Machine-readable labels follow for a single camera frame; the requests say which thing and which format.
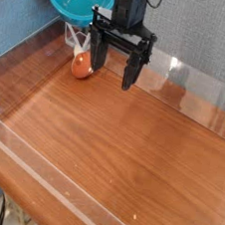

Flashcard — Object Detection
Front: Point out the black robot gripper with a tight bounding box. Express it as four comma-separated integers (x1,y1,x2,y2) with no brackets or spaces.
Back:
90,0,162,91

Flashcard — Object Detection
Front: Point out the blue fabric partition shelf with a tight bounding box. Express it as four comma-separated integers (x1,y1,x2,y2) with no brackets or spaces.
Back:
0,0,58,57

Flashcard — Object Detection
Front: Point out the clear acrylic left barrier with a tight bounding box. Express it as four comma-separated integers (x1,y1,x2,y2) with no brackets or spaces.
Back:
0,20,73,120

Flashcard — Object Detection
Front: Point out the clear acrylic barrier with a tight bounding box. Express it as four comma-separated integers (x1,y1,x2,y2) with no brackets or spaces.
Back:
0,122,125,225
51,21,225,144
0,20,73,120

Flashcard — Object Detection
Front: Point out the clear acrylic back barrier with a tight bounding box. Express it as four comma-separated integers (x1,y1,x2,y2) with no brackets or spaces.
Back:
51,21,225,144

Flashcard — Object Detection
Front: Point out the clear acrylic front barrier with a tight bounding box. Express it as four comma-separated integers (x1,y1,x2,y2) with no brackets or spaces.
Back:
0,122,125,225

